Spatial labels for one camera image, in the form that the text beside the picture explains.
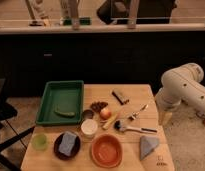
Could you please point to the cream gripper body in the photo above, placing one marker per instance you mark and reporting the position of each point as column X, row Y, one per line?
column 164, row 116

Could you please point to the dark whiteboard eraser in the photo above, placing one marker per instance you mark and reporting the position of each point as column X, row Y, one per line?
column 120, row 97

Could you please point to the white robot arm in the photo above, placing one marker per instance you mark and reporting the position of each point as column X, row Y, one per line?
column 180, row 84

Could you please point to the green plastic tray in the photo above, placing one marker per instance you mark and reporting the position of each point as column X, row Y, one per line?
column 66, row 96

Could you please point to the small metal spoon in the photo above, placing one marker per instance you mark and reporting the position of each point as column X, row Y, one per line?
column 134, row 115

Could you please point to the grey triangular cloth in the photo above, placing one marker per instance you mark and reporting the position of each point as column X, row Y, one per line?
column 147, row 145

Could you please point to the black and white brush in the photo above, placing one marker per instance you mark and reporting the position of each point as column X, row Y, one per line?
column 120, row 126

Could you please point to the yellow corn cob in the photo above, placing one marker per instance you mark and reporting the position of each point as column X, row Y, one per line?
column 109, row 122

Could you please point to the small orange apple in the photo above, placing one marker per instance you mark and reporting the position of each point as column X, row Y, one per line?
column 105, row 113

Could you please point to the brown pine cone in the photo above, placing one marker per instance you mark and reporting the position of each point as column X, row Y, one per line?
column 98, row 106

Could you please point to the orange bowl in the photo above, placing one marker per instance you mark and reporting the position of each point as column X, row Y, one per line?
column 106, row 151

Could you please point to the small dark metal cup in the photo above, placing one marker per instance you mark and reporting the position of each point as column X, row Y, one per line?
column 87, row 114

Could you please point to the white round cup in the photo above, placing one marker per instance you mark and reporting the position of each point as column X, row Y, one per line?
column 89, row 128

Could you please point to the green pea pod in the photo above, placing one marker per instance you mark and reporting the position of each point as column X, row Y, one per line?
column 64, row 114

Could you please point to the blue grey sponge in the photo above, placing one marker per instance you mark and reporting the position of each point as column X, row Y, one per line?
column 67, row 143

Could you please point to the dark brown plate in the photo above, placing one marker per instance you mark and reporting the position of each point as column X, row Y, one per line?
column 74, row 151

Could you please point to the light green cup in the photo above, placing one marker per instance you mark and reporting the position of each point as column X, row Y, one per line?
column 39, row 142

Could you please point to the black chair frame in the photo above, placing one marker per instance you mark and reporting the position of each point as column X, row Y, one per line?
column 8, row 135

